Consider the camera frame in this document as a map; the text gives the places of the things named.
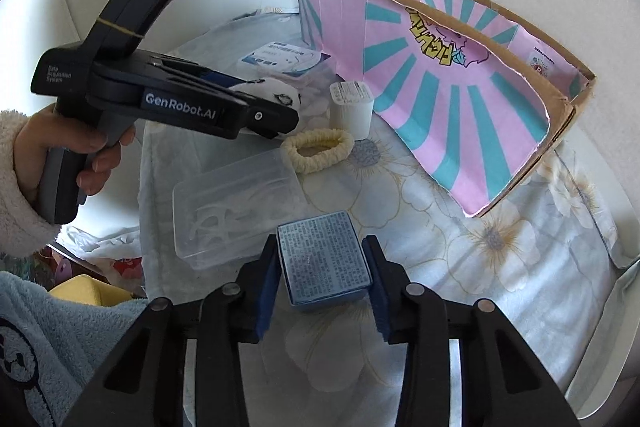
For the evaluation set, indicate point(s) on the white plush toy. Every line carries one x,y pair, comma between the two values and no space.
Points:
266,87

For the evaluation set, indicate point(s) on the clear plastic floss pick box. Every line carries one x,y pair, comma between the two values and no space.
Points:
225,202

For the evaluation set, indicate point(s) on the light blue fleece garment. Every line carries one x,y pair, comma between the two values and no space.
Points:
45,347

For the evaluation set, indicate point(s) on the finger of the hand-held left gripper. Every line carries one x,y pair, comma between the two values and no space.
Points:
200,74
272,119

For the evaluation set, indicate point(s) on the white bed frame edge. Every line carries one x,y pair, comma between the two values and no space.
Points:
615,332

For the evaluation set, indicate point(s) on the white ribbed cup with lid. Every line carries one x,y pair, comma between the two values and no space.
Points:
352,117

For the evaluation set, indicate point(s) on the red patterned bag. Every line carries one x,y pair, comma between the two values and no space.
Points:
122,269

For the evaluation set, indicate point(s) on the pink teal cardboard box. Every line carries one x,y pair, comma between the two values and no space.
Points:
425,107

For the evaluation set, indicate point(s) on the person's left forearm white sleeve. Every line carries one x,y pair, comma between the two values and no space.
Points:
25,227

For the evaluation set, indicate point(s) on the pale yellow scrunchie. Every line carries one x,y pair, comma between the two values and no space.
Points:
300,163

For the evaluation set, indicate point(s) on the person's left hand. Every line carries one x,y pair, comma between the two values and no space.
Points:
30,152

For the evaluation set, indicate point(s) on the yellow foam object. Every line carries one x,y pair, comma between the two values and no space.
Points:
85,292

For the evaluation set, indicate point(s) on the floral bed sheet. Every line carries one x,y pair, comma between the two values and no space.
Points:
400,217

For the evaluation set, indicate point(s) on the small blue printed box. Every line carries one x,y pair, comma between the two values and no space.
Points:
322,257

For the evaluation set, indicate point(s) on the round blue white packet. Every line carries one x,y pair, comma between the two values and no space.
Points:
280,57

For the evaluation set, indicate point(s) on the yellow rubber band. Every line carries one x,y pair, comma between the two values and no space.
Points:
120,29

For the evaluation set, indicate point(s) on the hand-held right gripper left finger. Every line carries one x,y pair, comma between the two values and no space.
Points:
267,297

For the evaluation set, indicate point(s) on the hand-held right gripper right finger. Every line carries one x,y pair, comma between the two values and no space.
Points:
378,302

